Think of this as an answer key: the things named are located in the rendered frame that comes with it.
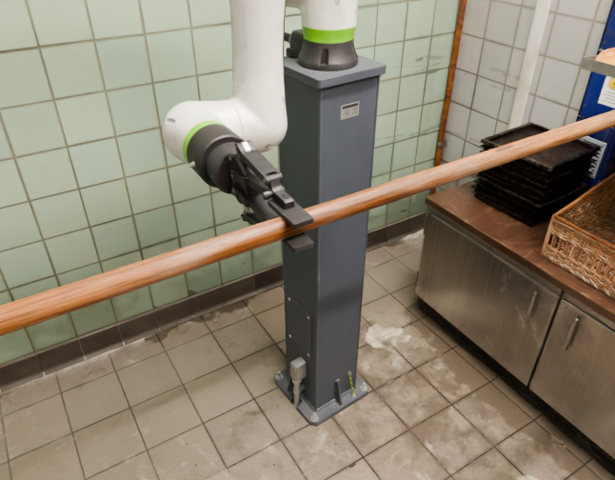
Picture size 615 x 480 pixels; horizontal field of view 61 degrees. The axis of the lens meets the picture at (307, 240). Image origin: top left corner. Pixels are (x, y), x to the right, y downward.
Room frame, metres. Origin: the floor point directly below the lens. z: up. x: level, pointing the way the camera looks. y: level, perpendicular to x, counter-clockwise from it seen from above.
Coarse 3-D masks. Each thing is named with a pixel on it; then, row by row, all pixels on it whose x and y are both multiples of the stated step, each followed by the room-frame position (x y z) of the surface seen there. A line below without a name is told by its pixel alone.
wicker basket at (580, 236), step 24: (600, 192) 1.45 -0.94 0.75; (552, 216) 1.34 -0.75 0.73; (576, 216) 1.40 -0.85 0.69; (600, 216) 1.48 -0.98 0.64; (552, 240) 1.32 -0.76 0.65; (576, 240) 1.26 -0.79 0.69; (600, 240) 1.21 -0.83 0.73; (576, 264) 1.24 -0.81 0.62; (600, 264) 1.19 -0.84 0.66; (600, 288) 1.17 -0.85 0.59
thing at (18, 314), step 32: (576, 128) 0.87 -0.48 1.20; (608, 128) 0.93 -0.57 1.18; (480, 160) 0.75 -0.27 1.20; (512, 160) 0.78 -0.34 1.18; (384, 192) 0.64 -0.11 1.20; (416, 192) 0.67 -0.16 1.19; (256, 224) 0.56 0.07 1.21; (320, 224) 0.58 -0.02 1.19; (160, 256) 0.49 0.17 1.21; (192, 256) 0.49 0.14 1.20; (224, 256) 0.51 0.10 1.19; (64, 288) 0.43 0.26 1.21; (96, 288) 0.44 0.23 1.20; (128, 288) 0.45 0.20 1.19; (0, 320) 0.39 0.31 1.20; (32, 320) 0.40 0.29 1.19
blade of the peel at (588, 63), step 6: (582, 60) 1.33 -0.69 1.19; (588, 60) 1.32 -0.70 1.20; (594, 60) 1.31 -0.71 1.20; (582, 66) 1.33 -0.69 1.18; (588, 66) 1.31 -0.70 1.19; (594, 66) 1.30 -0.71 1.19; (600, 66) 1.29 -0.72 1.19; (606, 66) 1.28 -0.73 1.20; (612, 66) 1.27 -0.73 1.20; (600, 72) 1.29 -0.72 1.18; (606, 72) 1.27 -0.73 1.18; (612, 72) 1.26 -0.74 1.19
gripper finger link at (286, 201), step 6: (270, 174) 0.62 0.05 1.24; (276, 180) 0.61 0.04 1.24; (270, 186) 0.61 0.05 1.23; (276, 186) 0.61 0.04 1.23; (276, 192) 0.60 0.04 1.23; (282, 192) 0.60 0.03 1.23; (276, 198) 0.60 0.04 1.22; (282, 198) 0.59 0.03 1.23; (288, 198) 0.59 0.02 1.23; (282, 204) 0.58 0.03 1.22; (288, 204) 0.58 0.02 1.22
